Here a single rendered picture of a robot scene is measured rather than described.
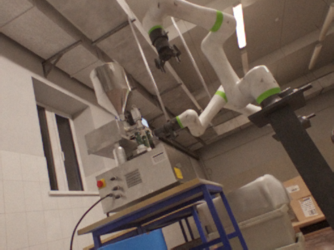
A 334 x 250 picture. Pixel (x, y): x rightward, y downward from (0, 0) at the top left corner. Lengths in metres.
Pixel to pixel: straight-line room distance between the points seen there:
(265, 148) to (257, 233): 9.92
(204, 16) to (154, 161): 0.85
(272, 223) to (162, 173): 0.96
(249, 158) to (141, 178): 10.51
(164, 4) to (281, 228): 1.64
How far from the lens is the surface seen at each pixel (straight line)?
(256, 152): 11.90
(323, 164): 1.28
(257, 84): 1.38
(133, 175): 1.54
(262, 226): 2.10
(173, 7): 1.41
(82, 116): 4.75
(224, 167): 11.92
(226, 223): 2.17
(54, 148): 4.14
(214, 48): 1.64
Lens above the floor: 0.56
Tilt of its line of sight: 23 degrees up
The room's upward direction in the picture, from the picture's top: 22 degrees counter-clockwise
